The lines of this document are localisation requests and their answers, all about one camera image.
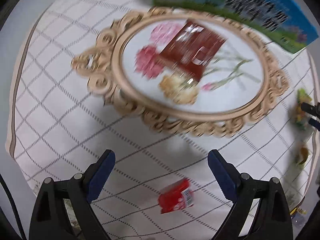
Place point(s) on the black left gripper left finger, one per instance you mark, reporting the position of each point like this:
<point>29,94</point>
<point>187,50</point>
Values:
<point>50,220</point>

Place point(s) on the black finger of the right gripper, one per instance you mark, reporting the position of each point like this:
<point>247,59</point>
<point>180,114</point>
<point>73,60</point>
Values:
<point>314,111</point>

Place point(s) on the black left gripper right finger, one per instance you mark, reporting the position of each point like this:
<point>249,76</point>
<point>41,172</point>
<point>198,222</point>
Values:
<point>272,219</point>

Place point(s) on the dark red biscuit packet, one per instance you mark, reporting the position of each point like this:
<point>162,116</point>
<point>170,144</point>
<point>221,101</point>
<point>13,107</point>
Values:
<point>191,50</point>

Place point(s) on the small red snack packet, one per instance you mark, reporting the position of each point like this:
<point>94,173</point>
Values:
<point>177,196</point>

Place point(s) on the cardboard milk carton box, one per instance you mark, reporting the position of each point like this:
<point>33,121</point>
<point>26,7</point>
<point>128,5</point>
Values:
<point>280,20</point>

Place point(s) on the patterned table mat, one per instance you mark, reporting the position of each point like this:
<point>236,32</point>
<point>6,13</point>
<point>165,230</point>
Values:
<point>87,79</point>

